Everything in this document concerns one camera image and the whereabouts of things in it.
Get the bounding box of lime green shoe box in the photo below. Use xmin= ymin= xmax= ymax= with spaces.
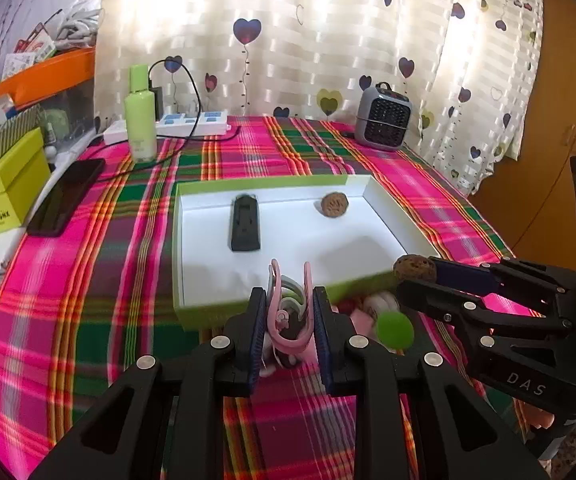
xmin=0 ymin=128 xmax=50 ymax=233

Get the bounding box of grey mini fan heater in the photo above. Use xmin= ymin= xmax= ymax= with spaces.
xmin=354 ymin=81 xmax=413 ymax=151

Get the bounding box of heart patterned curtain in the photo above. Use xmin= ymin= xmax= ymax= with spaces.
xmin=94 ymin=0 xmax=543 ymax=195

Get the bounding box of black charging cable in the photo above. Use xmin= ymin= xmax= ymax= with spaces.
xmin=87 ymin=56 xmax=243 ymax=183

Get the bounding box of wooden wardrobe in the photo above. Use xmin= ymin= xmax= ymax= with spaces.
xmin=470 ymin=0 xmax=576 ymax=270

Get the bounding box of pink hair claw clip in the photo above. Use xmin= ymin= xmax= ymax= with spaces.
xmin=350 ymin=292 xmax=399 ymax=338

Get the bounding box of white bedside shelf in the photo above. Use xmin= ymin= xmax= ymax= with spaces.
xmin=0 ymin=130 xmax=102 ymax=275

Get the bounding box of white blue power strip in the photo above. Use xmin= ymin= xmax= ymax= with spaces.
xmin=102 ymin=110 xmax=231 ymax=144

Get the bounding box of green lid white jar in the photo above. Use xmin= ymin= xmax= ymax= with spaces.
xmin=376 ymin=311 xmax=415 ymax=350

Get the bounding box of orange storage bin lid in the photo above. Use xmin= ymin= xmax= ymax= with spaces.
xmin=0 ymin=48 xmax=96 ymax=110

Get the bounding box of chevron patterned box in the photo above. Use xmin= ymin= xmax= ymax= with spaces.
xmin=0 ymin=104 xmax=45 ymax=158

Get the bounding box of brown walnut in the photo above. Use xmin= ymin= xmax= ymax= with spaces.
xmin=320 ymin=192 xmax=349 ymax=218
xmin=393 ymin=255 xmax=438 ymax=283

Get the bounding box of pink grey hair clip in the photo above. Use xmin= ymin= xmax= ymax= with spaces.
xmin=266 ymin=259 xmax=314 ymax=359

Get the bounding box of plaid pink green bedspread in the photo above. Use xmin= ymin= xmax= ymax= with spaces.
xmin=0 ymin=117 xmax=513 ymax=479

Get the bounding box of black charger plug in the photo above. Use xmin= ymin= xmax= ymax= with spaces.
xmin=150 ymin=86 xmax=164 ymax=122

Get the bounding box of black rectangular device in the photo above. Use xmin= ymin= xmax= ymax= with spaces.
xmin=230 ymin=194 xmax=261 ymax=252

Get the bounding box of person's right hand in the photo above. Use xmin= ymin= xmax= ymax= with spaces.
xmin=519 ymin=401 xmax=576 ymax=479

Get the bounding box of black smartphone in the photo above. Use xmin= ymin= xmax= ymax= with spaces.
xmin=26 ymin=158 xmax=105 ymax=237

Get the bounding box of green white open box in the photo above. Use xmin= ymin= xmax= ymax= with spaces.
xmin=172 ymin=174 xmax=438 ymax=330

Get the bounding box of green lotion bottle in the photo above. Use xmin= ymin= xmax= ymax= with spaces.
xmin=124 ymin=64 xmax=158 ymax=164

